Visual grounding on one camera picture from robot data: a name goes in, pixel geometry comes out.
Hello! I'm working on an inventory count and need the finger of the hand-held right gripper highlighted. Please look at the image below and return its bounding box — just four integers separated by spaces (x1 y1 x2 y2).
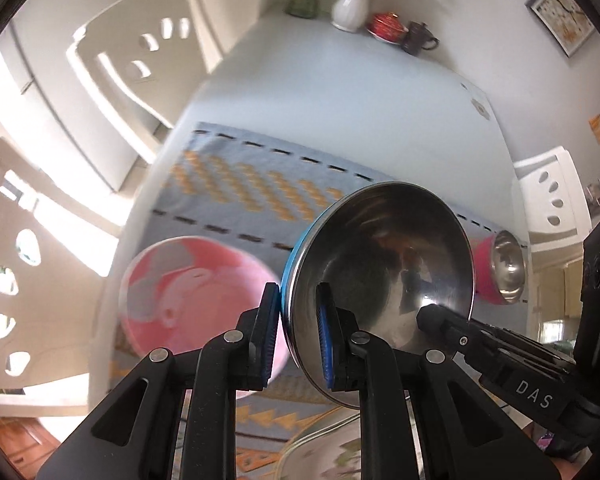
416 304 577 376

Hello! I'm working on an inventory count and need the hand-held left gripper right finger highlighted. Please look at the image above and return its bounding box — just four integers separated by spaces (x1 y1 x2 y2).
316 282 563 480

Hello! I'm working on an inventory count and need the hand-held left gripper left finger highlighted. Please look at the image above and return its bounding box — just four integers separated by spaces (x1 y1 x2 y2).
37 282 281 480

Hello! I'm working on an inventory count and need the pink patterned bowl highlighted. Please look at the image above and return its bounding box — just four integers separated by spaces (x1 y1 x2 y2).
117 236 291 401

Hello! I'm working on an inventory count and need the blue steel bowl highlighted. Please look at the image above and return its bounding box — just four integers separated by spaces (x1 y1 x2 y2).
281 181 476 409

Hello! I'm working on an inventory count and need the magenta steel bowl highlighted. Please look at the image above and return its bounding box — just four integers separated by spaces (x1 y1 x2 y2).
470 230 527 306

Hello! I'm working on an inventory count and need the hexagonal tree print plate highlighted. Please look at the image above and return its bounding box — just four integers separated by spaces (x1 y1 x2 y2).
279 405 366 480

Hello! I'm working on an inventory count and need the white chair with oval holes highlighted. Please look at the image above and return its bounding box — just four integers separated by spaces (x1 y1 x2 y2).
512 146 593 333

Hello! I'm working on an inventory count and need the white chair with round holes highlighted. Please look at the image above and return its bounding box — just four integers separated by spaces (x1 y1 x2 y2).
0 137 123 411

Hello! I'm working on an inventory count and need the dark brown mug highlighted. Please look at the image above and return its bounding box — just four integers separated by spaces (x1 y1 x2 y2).
401 21 440 57

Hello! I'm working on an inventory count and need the white cabinet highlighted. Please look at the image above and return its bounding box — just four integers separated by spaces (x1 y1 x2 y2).
0 22 146 193

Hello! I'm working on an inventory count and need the red lidded pot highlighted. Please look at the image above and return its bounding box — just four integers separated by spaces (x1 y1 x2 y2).
366 11 408 47

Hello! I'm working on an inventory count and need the large framed picture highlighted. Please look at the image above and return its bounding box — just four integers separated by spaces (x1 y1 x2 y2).
525 0 597 58

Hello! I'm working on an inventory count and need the white ceramic vase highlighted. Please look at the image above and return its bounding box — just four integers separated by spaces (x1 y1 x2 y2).
331 0 372 33

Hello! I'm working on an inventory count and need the white chair with slotted back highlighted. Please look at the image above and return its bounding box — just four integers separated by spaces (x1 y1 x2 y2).
65 0 226 163

